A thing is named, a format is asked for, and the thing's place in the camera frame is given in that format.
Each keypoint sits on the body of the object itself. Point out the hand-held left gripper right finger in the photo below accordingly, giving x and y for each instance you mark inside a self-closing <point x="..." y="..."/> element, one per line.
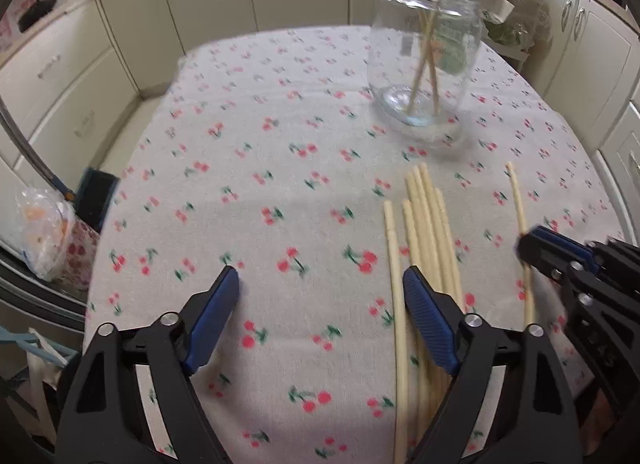
<point x="427" y="314"/>

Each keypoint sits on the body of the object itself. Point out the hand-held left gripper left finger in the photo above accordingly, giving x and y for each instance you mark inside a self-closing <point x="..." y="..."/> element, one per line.
<point x="215" y="314"/>

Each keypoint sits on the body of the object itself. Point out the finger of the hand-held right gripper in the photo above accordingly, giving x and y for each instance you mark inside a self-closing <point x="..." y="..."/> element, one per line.
<point x="537" y="254"/>
<point x="565" y="244"/>

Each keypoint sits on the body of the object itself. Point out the pile of chopsticks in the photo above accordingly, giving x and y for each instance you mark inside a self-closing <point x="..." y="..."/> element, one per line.
<point x="422" y="224"/>

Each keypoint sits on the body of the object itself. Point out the clear glass jar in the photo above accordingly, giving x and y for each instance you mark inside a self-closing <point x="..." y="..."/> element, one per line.
<point x="395" y="68"/>

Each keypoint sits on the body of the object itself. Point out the pink floral cloth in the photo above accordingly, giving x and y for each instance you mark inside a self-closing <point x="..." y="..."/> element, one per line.
<point x="80" y="249"/>

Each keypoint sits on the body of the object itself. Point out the cherry print tablecloth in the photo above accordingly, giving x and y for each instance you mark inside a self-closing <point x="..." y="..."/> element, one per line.
<point x="275" y="168"/>

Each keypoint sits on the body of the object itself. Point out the blue dustpan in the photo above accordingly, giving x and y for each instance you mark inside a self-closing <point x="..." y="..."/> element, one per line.
<point x="97" y="194"/>

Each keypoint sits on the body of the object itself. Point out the cream corner base cabinets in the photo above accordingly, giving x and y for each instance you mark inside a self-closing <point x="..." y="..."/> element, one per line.
<point x="595" y="58"/>

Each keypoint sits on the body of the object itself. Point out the clear plastic bag orange contents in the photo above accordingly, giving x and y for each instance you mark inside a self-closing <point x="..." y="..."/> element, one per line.
<point x="42" y="229"/>

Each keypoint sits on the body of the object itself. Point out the green leafy vegetables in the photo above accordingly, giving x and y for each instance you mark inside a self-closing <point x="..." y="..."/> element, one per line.
<point x="505" y="31"/>

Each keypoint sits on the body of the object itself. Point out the white storage cart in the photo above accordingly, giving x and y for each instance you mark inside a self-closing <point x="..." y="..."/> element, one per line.
<point x="500" y="6"/>

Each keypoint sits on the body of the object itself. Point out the metal pole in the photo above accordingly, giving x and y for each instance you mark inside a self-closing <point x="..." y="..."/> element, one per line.
<point x="25" y="148"/>

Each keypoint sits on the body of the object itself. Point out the cream drawer base cabinet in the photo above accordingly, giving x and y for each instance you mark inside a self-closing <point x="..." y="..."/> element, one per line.
<point x="60" y="73"/>

